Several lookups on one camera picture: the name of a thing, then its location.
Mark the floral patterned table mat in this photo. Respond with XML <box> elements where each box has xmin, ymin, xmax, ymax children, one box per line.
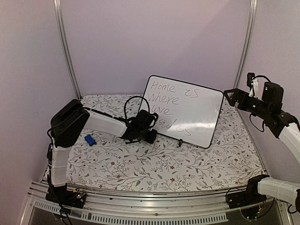
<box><xmin>66</xmin><ymin>101</ymin><xmax>266</xmax><ymax>193</ymax></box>

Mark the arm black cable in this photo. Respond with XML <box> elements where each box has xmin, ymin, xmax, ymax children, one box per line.
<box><xmin>248</xmin><ymin>75</ymin><xmax>272</xmax><ymax>132</ymax></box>
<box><xmin>123</xmin><ymin>95</ymin><xmax>151</xmax><ymax>125</ymax></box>

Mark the left aluminium corner post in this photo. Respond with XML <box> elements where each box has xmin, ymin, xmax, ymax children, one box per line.
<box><xmin>53</xmin><ymin>0</ymin><xmax>82</xmax><ymax>99</ymax></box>

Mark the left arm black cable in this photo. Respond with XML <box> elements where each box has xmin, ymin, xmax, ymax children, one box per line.
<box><xmin>123</xmin><ymin>95</ymin><xmax>151</xmax><ymax>125</ymax></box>

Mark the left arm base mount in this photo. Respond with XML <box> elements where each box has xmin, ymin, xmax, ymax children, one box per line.
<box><xmin>45</xmin><ymin>185</ymin><xmax>86</xmax><ymax>209</ymax></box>

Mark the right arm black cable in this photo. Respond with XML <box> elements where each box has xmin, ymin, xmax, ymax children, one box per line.
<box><xmin>248</xmin><ymin>75</ymin><xmax>272</xmax><ymax>132</ymax></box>

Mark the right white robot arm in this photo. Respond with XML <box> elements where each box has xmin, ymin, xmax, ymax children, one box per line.
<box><xmin>224</xmin><ymin>82</ymin><xmax>300</xmax><ymax>211</ymax></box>

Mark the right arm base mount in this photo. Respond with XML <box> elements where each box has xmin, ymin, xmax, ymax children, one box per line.
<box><xmin>225</xmin><ymin>185</ymin><xmax>267</xmax><ymax>209</ymax></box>

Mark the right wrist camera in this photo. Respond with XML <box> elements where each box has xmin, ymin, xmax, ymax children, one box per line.
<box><xmin>247</xmin><ymin>72</ymin><xmax>255</xmax><ymax>88</ymax></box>

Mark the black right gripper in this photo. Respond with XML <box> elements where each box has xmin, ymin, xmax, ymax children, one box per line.
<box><xmin>224</xmin><ymin>88</ymin><xmax>271</xmax><ymax>120</ymax></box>

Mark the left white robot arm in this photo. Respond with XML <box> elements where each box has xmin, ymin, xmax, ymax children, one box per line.
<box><xmin>47</xmin><ymin>99</ymin><xmax>158</xmax><ymax>203</ymax></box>

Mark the small black-framed whiteboard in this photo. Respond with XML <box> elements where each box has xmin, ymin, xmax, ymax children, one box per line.
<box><xmin>140</xmin><ymin>75</ymin><xmax>224</xmax><ymax>149</ymax></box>

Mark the blue whiteboard eraser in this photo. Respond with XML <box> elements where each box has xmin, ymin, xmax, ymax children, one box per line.
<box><xmin>84</xmin><ymin>135</ymin><xmax>96</xmax><ymax>146</ymax></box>

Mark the right aluminium corner post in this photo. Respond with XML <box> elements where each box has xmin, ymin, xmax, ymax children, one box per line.
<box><xmin>233</xmin><ymin>0</ymin><xmax>258</xmax><ymax>88</ymax></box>

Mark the aluminium corner post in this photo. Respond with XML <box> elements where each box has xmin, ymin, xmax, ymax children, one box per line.
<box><xmin>53</xmin><ymin>0</ymin><xmax>82</xmax><ymax>99</ymax></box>
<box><xmin>233</xmin><ymin>0</ymin><xmax>258</xmax><ymax>88</ymax></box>

